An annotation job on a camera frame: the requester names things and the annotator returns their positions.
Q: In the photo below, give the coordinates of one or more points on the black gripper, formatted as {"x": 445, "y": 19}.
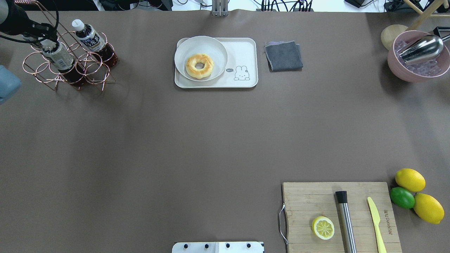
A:
{"x": 14, "y": 16}

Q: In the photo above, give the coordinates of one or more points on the tea bottle white cap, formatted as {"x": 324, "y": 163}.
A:
{"x": 62, "y": 60}

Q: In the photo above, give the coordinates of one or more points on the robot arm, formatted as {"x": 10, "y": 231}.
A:
{"x": 14, "y": 21}

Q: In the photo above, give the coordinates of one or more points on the tea bottle right in rack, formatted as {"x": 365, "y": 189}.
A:
{"x": 93, "y": 42}

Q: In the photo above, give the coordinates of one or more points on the beige rabbit tray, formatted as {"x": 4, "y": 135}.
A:
{"x": 241, "y": 70}

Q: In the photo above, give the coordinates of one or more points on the light blue cup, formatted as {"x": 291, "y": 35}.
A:
{"x": 9, "y": 84}

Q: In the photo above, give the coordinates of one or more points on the white plate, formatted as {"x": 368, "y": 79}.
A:
{"x": 201, "y": 44}

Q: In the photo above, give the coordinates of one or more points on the glazed donut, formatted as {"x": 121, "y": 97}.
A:
{"x": 199, "y": 65}

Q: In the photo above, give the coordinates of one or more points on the grey folded cloth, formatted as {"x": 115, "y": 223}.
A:
{"x": 284, "y": 56}

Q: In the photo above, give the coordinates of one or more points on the wooden cutting board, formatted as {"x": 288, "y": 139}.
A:
{"x": 304, "y": 201}

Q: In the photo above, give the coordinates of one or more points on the half lemon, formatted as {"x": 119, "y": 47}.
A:
{"x": 323, "y": 227}

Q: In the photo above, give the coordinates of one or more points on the wooden cup stand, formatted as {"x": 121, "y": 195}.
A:
{"x": 391, "y": 32}

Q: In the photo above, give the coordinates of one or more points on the black metal muddler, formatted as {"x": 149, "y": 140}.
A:
{"x": 348, "y": 235}

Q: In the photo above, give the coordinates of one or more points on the pink ice bowl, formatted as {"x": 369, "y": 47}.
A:
{"x": 417, "y": 72}

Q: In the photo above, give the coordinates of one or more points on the yellow plastic knife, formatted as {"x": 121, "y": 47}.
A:
{"x": 376, "y": 220}

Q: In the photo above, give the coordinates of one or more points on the metal ice scoop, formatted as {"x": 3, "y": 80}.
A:
{"x": 424, "y": 49}

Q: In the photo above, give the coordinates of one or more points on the upper whole lemon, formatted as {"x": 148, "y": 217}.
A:
{"x": 410, "y": 179}

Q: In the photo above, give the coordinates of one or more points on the whole lemon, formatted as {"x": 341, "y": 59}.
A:
{"x": 428, "y": 208}
{"x": 410, "y": 179}

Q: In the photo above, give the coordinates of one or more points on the green lime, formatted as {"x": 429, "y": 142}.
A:
{"x": 402, "y": 197}

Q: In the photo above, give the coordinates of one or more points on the lower whole lemon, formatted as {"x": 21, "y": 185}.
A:
{"x": 428, "y": 208}

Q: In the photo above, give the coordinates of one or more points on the copper wire bottle rack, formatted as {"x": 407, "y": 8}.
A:
{"x": 43, "y": 71}

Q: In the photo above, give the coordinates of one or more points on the metal mount bracket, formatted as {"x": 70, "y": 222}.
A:
{"x": 220, "y": 8}

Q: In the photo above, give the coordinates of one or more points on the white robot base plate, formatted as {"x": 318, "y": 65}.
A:
{"x": 219, "y": 247}

